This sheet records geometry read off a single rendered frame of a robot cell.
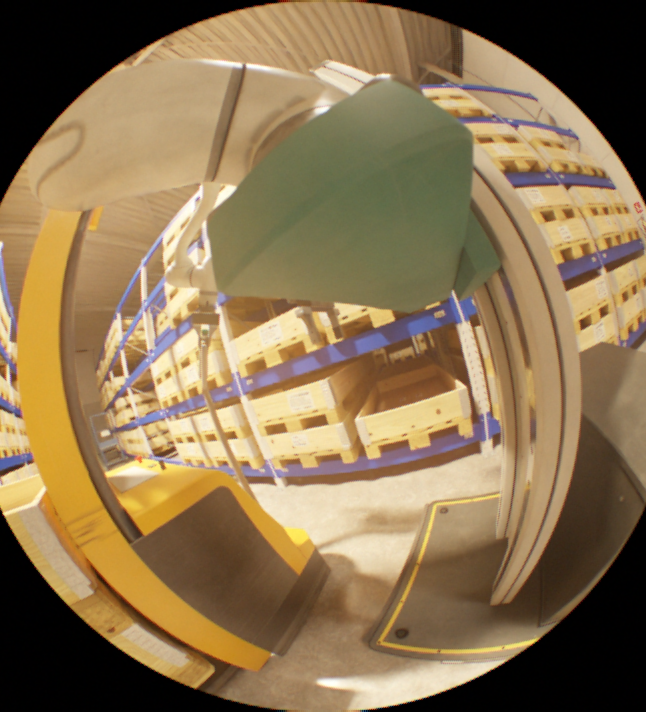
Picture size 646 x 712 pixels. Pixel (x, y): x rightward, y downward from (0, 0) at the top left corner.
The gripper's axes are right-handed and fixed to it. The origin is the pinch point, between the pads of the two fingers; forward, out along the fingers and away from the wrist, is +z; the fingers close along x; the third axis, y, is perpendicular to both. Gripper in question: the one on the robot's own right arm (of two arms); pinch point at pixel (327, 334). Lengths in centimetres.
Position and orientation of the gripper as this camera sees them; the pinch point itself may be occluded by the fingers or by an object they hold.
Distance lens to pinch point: 62.8
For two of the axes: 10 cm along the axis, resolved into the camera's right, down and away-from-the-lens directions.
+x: 5.4, -1.6, 8.2
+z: 3.2, 9.5, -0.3
